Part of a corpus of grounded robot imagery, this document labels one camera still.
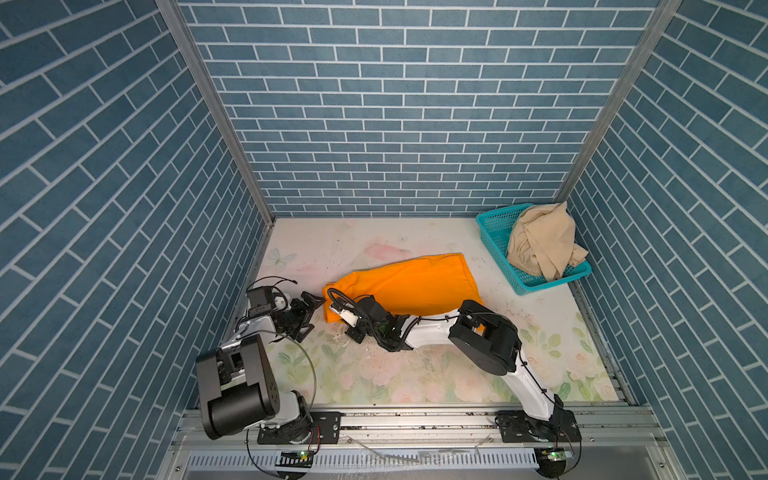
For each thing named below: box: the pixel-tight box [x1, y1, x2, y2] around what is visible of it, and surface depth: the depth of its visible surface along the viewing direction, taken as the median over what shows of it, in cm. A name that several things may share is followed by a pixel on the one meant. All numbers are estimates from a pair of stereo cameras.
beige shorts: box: [507, 201, 589, 281], surface depth 100 cm
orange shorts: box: [323, 253, 484, 322], surface depth 102 cm
